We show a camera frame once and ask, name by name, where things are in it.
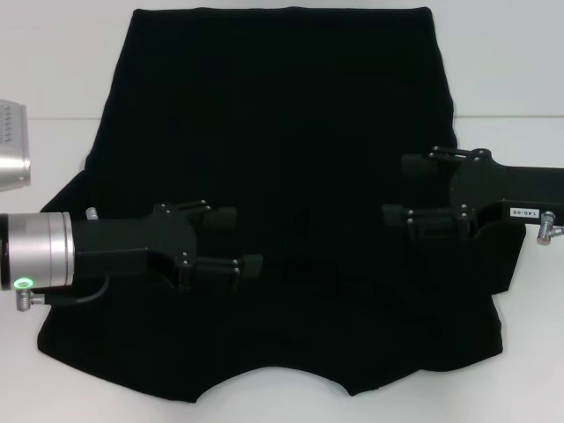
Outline silver left cable connector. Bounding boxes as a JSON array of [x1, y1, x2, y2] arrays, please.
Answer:
[[15, 288, 46, 312]]

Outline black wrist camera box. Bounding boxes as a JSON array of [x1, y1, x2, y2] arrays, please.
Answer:
[[473, 198, 542, 242], [73, 249, 174, 288]]

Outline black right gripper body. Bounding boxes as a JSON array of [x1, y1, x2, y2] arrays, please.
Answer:
[[448, 148, 564, 221]]

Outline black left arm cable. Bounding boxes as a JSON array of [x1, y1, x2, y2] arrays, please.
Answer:
[[42, 275, 110, 306]]

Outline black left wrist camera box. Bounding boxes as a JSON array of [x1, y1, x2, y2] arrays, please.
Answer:
[[73, 249, 174, 288]]

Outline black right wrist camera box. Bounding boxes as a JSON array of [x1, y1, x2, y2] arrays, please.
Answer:
[[473, 198, 542, 242]]

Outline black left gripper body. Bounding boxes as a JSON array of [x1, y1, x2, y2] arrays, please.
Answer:
[[70, 201, 199, 291]]

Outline silver cable connector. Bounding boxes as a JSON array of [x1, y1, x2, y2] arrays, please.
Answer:
[[534, 211, 564, 246], [15, 288, 46, 312]]

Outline silver right cable connector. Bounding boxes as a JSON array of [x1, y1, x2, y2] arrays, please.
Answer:
[[534, 211, 564, 246]]

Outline black shirt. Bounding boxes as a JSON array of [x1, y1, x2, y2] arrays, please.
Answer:
[[35, 5, 527, 396]]

